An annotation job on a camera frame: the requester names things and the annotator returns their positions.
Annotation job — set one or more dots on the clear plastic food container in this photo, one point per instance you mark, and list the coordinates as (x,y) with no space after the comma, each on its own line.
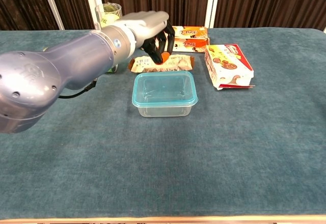
(165,112)

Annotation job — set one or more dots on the beige snack bar wrapper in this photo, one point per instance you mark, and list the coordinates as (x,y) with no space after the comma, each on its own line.
(178,65)

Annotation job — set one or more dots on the thin grey frame post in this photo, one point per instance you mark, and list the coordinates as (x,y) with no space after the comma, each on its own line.
(52,5)

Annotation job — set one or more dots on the teal tablecloth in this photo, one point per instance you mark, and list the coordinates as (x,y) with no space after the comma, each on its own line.
(163,170)

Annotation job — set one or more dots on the green chips can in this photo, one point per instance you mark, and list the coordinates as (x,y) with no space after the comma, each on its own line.
(112,69)

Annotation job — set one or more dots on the red white cookie box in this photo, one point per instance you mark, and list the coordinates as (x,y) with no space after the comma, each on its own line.
(229,66)

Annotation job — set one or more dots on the blue plastic container lid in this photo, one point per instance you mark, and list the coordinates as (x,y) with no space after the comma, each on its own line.
(165,87)

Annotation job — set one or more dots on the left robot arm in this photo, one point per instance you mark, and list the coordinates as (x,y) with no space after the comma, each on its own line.
(63,63)

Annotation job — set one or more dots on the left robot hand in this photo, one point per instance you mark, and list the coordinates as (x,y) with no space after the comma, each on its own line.
(150,28)

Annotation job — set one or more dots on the long orange biscuit box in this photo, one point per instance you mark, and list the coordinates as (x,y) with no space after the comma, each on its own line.
(193,38)

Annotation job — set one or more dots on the clear tennis ball tube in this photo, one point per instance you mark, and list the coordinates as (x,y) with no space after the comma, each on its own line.
(112,7)

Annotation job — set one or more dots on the yellow tennis ball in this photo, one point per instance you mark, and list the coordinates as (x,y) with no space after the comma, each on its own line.
(109,19)

